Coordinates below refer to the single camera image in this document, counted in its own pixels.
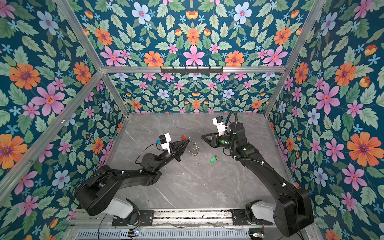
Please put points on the white slotted cable duct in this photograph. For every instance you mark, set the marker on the white slotted cable duct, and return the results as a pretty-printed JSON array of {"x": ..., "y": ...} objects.
[{"x": 164, "y": 234}]

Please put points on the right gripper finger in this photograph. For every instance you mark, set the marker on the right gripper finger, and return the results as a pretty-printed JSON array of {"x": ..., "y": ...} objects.
[
  {"x": 207, "y": 136},
  {"x": 209, "y": 142}
]

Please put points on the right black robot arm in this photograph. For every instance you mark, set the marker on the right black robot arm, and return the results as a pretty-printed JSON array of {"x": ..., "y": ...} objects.
[{"x": 292, "y": 210}]

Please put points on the aluminium front rail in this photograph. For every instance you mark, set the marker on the aluminium front rail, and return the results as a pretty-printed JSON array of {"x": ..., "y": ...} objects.
[{"x": 176, "y": 218}]

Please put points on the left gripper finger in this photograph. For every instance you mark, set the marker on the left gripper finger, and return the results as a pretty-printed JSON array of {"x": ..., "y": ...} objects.
[
  {"x": 181, "y": 144},
  {"x": 180, "y": 151}
]

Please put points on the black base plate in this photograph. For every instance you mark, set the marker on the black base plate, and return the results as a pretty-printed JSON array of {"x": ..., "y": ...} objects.
[
  {"x": 140, "y": 218},
  {"x": 240, "y": 217}
]

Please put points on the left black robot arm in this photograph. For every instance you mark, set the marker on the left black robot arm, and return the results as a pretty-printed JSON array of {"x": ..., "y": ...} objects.
[{"x": 97, "y": 194}]

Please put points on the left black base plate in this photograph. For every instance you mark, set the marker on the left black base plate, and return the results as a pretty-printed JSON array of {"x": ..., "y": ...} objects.
[{"x": 140, "y": 218}]

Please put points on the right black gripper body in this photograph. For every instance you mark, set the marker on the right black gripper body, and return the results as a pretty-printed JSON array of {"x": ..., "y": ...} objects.
[{"x": 220, "y": 141}]

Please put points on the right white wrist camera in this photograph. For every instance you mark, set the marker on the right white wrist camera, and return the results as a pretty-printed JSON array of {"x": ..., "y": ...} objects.
[{"x": 219, "y": 122}]

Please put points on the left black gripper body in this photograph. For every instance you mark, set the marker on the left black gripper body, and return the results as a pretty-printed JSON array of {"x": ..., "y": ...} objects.
[{"x": 173, "y": 153}]

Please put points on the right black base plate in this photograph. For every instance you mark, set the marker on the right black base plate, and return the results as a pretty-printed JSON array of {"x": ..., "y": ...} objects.
[{"x": 240, "y": 217}]

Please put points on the black hook rail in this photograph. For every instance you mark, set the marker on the black hook rail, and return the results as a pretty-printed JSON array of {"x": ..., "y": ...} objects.
[{"x": 191, "y": 70}]

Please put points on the key with green cover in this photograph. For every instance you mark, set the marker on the key with green cover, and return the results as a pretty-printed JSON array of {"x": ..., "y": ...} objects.
[{"x": 213, "y": 159}]

